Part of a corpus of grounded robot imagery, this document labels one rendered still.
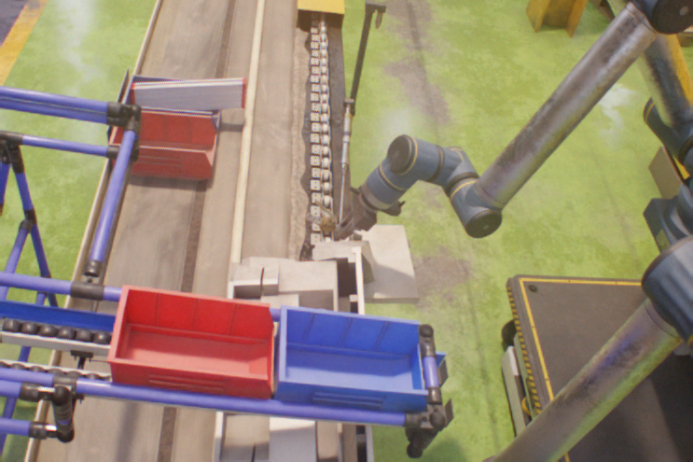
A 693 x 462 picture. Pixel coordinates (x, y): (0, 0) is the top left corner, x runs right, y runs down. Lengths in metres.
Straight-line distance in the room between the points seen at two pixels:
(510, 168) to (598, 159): 2.54
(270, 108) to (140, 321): 1.50
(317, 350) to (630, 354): 0.62
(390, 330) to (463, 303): 1.80
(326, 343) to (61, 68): 3.16
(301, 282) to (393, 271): 0.38
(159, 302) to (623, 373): 0.90
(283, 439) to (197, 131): 1.25
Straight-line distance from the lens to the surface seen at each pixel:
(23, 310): 1.53
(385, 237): 2.29
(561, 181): 4.06
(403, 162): 1.87
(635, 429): 2.75
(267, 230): 2.31
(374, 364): 1.52
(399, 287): 2.17
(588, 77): 1.75
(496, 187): 1.85
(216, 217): 2.35
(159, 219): 2.34
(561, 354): 2.79
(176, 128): 2.53
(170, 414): 1.94
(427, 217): 3.55
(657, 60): 2.16
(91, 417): 1.95
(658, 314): 1.36
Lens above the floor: 2.46
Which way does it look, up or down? 45 degrees down
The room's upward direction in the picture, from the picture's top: 12 degrees clockwise
